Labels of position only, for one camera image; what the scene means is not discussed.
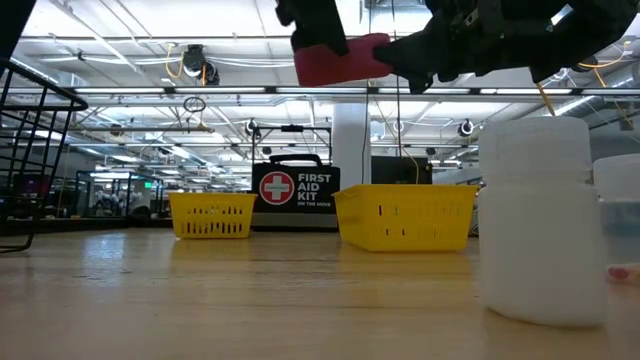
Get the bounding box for black hanging cable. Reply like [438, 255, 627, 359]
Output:
[391, 87, 402, 160]

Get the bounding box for white building pillar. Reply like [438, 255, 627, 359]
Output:
[332, 102, 372, 190]

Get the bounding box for black first aid kit bag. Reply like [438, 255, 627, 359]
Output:
[250, 153, 342, 231]

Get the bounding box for white plastic pill bottle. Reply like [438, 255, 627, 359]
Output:
[478, 116, 609, 327]

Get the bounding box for black wire basket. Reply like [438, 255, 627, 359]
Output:
[0, 57, 90, 255]

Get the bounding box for thick yellow cable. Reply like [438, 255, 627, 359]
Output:
[535, 82, 557, 119]

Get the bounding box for long ceiling light strip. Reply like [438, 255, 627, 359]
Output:
[74, 86, 574, 96]

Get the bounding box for black background gantry frame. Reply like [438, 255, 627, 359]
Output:
[251, 124, 333, 166]

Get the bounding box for yellow plastic basket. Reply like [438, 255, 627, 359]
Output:
[332, 183, 480, 253]
[168, 192, 258, 240]

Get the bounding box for red box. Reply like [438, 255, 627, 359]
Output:
[293, 33, 396, 89]

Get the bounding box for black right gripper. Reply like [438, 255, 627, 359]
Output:
[373, 0, 640, 95]

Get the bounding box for clear pill bottle white cap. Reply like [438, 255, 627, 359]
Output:
[593, 153, 640, 289]

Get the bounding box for background robot workcell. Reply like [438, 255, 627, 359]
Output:
[74, 169, 164, 219]

